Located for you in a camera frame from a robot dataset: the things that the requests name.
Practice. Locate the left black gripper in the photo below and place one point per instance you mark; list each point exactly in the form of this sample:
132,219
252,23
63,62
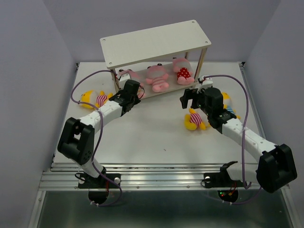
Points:
136,100

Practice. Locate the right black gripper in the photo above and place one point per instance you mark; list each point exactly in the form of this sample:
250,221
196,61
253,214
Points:
190,94

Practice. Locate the pink plush orange-striped shirt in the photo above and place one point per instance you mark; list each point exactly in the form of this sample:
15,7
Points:
135,77

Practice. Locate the yellow plush pink-striped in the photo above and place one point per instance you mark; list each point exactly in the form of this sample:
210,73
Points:
193,121
95,98

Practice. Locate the pink plush red polka-dot dress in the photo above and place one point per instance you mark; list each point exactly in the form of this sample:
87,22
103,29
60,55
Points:
183,70

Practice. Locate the yellow plush blue-striped shirt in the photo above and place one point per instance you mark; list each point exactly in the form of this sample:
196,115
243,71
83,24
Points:
227,102

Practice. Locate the pink plush pink-striped shirt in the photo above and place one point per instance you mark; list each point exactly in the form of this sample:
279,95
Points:
157,77

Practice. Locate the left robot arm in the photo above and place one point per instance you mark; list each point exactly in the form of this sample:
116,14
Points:
77,139

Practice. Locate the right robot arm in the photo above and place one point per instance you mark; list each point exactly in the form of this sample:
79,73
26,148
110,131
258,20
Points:
275,166

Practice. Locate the white two-tier shelf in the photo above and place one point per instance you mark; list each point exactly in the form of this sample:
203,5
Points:
141,49

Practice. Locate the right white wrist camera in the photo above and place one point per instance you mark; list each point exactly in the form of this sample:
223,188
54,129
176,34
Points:
205,82

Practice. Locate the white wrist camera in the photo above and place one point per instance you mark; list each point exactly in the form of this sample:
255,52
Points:
122,80
205,82

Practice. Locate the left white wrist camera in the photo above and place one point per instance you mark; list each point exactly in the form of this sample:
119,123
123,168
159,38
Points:
122,80

